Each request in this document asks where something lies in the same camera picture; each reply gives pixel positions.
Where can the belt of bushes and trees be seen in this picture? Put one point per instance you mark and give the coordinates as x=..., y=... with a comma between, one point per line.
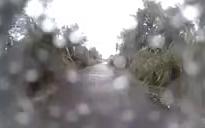
x=146, y=26

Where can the green tussock grass bush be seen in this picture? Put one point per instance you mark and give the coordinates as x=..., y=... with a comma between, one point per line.
x=155, y=68

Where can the belt of bushes and grasses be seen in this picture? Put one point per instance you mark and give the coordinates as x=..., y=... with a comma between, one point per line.
x=26, y=50

